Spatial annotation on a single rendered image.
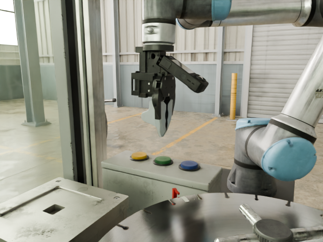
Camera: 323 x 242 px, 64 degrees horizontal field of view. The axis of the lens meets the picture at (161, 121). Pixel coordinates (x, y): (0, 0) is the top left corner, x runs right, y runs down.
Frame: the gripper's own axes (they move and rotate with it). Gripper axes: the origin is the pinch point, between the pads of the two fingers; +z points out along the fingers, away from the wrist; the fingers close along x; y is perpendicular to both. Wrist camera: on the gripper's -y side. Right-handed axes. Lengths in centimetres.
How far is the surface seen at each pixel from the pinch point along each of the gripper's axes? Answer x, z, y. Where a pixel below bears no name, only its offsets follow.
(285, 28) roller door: -554, -95, 13
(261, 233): 34.1, -3.0, -26.1
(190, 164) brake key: 0.2, 6.8, -7.0
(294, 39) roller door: -555, -73, -5
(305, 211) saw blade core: 18.4, 2.2, -29.8
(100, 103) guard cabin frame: 2.2, -5.5, 17.5
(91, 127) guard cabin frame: 4.8, 0.4, 18.6
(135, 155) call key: 0.5, 7.2, 7.8
